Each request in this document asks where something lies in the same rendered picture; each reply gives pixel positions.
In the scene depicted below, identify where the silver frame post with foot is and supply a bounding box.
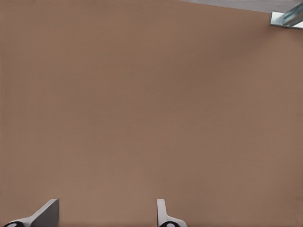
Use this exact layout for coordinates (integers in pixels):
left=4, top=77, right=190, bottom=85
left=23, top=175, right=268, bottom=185
left=269, top=3, right=303, bottom=28

